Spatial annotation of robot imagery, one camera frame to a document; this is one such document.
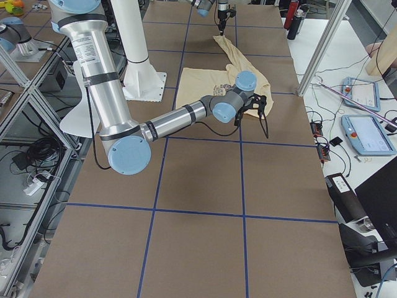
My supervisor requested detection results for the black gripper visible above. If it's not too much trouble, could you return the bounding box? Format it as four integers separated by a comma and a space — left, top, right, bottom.
217, 7, 236, 35
234, 94, 267, 126

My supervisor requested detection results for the cream long-sleeve printed shirt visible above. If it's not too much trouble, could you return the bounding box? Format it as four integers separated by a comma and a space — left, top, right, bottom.
175, 35, 274, 115

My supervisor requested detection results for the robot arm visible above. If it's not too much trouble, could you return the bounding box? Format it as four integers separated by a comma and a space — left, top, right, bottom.
188, 0, 236, 36
49, 1, 268, 175

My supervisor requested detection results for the grey third robot arm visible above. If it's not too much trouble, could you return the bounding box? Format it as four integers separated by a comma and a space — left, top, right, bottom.
1, 17, 47, 63

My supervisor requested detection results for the red water bottle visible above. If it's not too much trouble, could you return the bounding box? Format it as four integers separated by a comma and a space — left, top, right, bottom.
283, 0, 299, 30

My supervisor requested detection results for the black water bottle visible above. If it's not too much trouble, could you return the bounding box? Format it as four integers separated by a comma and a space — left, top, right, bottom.
287, 9, 304, 40

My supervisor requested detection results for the upper blue teach pendant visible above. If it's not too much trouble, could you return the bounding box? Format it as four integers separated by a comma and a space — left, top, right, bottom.
341, 77, 380, 112

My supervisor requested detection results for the blue teach pendant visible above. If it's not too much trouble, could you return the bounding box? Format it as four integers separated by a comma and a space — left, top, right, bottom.
341, 115, 396, 156
341, 77, 380, 112

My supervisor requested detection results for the lower blue teach pendant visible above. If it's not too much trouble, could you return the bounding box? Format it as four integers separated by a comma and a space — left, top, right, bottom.
341, 115, 396, 156

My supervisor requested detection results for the reacher grabber stick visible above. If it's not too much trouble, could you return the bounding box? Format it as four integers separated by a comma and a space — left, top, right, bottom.
316, 81, 397, 128

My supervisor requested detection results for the white plastic chair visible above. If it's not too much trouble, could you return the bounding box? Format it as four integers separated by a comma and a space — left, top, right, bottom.
60, 61, 100, 138

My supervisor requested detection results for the black monitor stand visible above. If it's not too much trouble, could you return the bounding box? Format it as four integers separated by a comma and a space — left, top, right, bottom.
325, 161, 397, 288

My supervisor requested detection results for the white power strip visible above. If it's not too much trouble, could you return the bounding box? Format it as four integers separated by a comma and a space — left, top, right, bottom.
24, 174, 49, 196

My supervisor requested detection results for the aluminium frame post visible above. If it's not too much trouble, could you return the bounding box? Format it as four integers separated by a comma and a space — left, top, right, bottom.
297, 0, 352, 97

